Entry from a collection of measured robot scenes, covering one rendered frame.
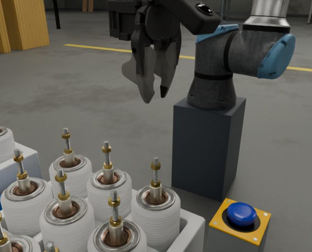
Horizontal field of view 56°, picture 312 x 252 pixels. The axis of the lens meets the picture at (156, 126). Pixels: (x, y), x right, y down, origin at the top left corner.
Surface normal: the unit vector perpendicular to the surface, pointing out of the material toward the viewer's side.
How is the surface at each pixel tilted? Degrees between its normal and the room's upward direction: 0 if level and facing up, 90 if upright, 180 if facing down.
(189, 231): 0
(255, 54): 84
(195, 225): 0
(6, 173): 90
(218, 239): 90
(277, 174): 0
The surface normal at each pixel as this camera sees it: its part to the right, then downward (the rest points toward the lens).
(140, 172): 0.00, -0.91
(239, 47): -0.62, -0.04
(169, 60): 0.74, 0.28
